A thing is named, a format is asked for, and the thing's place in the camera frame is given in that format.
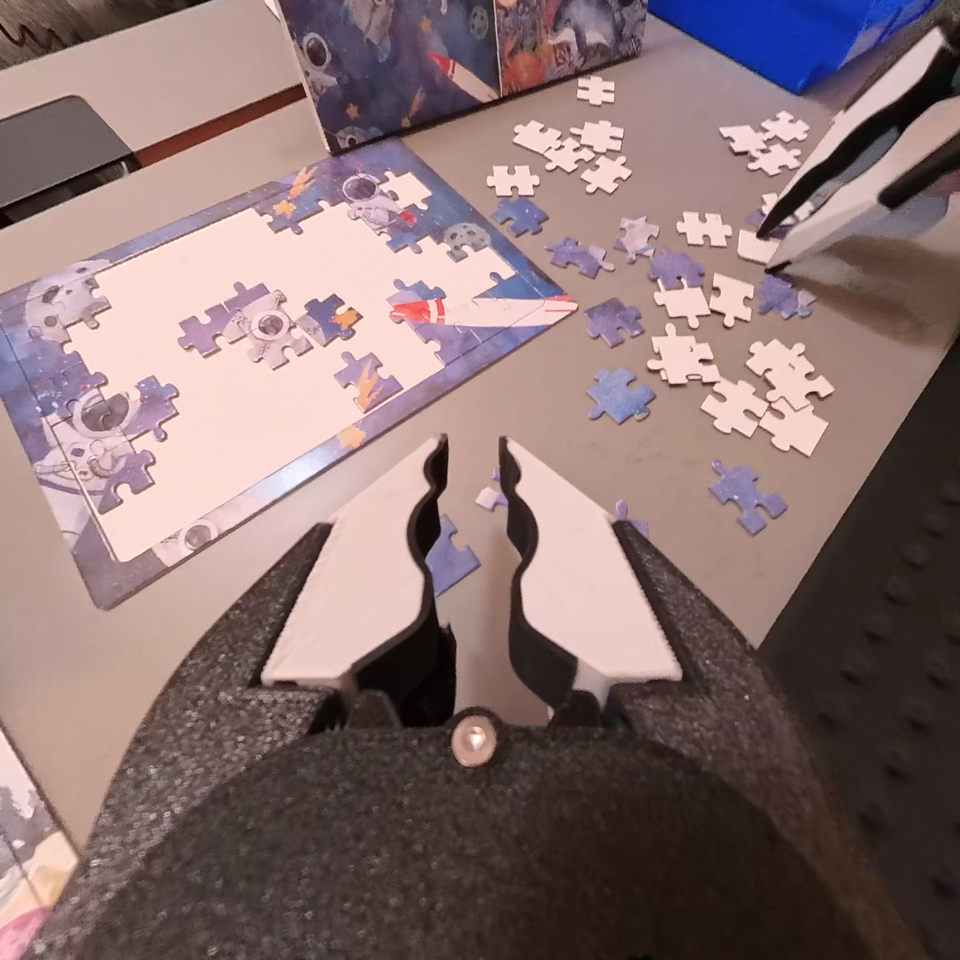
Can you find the purple helmet-part puzzle piece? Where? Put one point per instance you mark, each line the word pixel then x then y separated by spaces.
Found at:
pixel 157 405

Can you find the purple star-marked puzzle piece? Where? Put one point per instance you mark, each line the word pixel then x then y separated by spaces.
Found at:
pixel 491 495

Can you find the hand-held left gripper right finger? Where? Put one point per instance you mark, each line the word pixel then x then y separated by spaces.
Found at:
pixel 592 600

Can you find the blue plastic bin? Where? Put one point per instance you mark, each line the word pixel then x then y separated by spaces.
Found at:
pixel 750 37

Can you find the adjoining grey desk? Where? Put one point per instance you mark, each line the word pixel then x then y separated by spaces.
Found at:
pixel 187 67

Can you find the blue puzzle piece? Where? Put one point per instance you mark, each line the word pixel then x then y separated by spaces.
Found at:
pixel 634 525

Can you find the comet print puzzle piece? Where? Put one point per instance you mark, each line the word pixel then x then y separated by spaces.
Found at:
pixel 367 382

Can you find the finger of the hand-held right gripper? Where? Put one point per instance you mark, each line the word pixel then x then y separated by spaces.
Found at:
pixel 862 229
pixel 877 94

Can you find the pile of loose puzzle pieces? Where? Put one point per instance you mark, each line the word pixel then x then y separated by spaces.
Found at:
pixel 787 371

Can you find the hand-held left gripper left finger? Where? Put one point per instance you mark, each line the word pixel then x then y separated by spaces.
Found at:
pixel 360 600

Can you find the space puzzle board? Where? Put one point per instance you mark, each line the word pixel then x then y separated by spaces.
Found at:
pixel 225 420

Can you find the black dotted mat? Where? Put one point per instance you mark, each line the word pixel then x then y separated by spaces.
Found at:
pixel 900 637

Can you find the printed puzzle box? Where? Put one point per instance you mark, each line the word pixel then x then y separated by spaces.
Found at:
pixel 375 75

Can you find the joined satellite puzzle pieces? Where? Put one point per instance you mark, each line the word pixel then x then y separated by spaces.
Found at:
pixel 259 326

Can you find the black rounded panel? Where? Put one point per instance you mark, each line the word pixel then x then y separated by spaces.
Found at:
pixel 60 150

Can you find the white-backed puzzle piece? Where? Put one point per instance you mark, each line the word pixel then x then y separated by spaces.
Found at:
pixel 754 249
pixel 596 90

